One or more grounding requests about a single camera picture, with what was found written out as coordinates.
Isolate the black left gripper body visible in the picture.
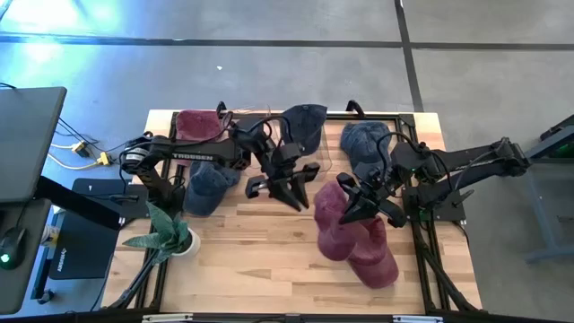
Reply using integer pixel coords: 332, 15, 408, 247
245, 161, 322, 198

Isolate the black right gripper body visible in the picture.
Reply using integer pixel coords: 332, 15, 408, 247
336, 172, 408, 228

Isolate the maroon baseball cap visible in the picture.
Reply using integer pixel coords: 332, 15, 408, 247
174, 109, 226, 147
312, 180, 360, 262
347, 214, 400, 290

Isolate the dark navy baseball cap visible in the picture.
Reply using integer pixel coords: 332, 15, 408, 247
281, 103, 328, 157

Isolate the blue denim baseball cap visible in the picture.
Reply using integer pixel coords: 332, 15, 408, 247
182, 160, 243, 217
339, 120, 394, 180

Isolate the green plant in white pot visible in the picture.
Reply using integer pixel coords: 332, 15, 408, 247
121, 200, 202, 266

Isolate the black pad with white arrow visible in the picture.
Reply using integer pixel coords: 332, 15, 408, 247
71, 178, 135, 221

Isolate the black box with green lights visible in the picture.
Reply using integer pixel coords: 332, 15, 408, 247
552, 134, 574, 159

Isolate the black pad with logo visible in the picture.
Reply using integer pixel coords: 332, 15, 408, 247
48, 209, 121, 281

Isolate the white yellow container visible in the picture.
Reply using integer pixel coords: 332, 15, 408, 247
40, 223, 62, 247

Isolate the grey flat monitor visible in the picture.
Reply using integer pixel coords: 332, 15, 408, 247
0, 86, 68, 204

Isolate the black computer mouse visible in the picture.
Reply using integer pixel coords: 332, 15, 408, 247
0, 226, 27, 270

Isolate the dark grey side desk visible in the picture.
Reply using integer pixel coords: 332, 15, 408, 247
0, 198, 54, 315

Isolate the black camera cable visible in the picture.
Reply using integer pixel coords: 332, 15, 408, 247
375, 131, 425, 180
214, 110, 295, 149

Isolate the silver frame bracket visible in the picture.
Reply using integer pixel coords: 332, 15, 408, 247
141, 312, 195, 323
391, 314, 445, 323

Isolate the grey metal cart frame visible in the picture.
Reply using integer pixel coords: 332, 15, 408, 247
494, 114, 574, 265

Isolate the white power cable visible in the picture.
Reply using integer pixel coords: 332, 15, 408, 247
47, 152, 100, 172

